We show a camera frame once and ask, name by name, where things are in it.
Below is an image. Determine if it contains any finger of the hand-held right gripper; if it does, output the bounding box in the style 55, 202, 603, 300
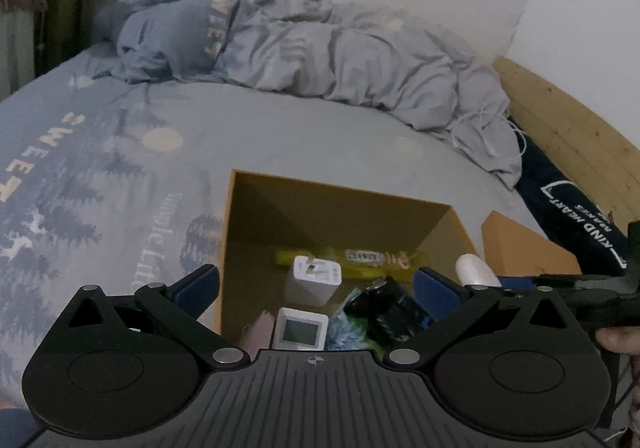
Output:
500, 272, 587, 291

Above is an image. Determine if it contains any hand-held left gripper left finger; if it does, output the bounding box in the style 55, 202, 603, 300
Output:
58, 265, 251, 369

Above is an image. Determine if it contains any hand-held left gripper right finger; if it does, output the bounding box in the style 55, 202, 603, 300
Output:
384, 267, 577, 369

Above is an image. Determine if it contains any white oval case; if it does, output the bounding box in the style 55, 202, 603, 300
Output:
456, 253, 502, 287

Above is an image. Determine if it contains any brown cardboard box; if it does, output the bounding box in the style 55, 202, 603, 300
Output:
217, 169, 494, 355

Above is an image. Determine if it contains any yellow snack packet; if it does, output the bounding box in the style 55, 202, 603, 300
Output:
276, 248, 431, 272

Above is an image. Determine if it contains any person's right hand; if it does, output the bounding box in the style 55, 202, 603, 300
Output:
591, 327, 640, 355

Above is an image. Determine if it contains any brown cardboard box lid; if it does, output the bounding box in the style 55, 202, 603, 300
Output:
481, 210, 584, 277

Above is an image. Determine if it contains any black plastic packet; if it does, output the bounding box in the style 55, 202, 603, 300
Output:
343, 276, 435, 350

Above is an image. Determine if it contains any blue fuzzy item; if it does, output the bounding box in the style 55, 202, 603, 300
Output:
327, 312, 372, 352

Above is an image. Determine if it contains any dark blue printed pillow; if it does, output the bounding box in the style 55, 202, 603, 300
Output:
514, 137, 632, 275

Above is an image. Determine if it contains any white digital thermometer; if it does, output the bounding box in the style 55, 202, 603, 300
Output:
272, 307, 330, 352

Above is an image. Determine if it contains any white charger adapter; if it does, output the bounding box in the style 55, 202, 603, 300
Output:
284, 255, 343, 307

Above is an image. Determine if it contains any wooden headboard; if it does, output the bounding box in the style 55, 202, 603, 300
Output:
492, 55, 640, 251

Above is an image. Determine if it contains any printed grey-blue bed sheet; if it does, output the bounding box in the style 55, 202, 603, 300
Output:
0, 44, 551, 411

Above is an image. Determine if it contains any crumpled grey-blue duvet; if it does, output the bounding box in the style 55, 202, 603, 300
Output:
94, 0, 524, 190

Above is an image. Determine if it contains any wooden cabinet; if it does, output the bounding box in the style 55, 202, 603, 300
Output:
40, 0, 123, 72

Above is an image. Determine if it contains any white charging cable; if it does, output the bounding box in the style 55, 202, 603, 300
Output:
449, 110, 529, 160

